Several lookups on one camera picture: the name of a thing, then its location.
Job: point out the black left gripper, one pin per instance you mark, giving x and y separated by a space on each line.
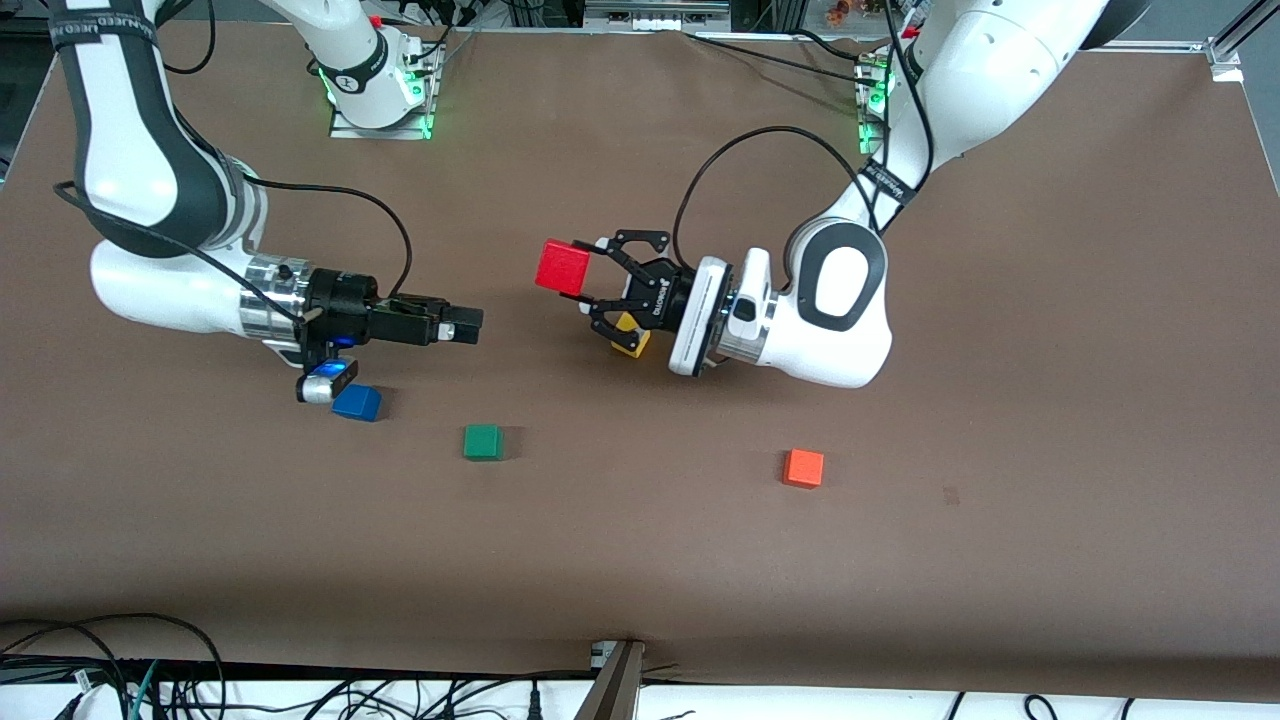
661 297

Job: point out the blue wooden block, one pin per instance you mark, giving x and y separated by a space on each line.
360 405

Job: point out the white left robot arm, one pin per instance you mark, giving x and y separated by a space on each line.
840 330

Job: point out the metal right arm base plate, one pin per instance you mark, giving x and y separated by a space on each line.
345 130

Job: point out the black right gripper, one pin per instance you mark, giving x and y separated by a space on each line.
345 298

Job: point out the red wooden block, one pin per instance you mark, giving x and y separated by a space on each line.
562 267

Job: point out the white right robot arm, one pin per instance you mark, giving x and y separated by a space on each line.
130 180

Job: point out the orange wooden block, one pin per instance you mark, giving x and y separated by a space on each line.
803 468

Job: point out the yellow wooden block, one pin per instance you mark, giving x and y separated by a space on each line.
634 345

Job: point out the aluminium corner bracket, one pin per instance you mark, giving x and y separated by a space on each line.
1225 58

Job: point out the white terminal strip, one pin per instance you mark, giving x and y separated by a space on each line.
655 14

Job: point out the brown table cover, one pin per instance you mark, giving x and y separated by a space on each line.
640 560

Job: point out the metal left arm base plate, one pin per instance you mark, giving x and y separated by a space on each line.
866 110

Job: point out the green wooden block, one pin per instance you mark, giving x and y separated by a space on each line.
482 442

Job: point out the aluminium frame rail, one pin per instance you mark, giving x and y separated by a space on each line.
1160 45

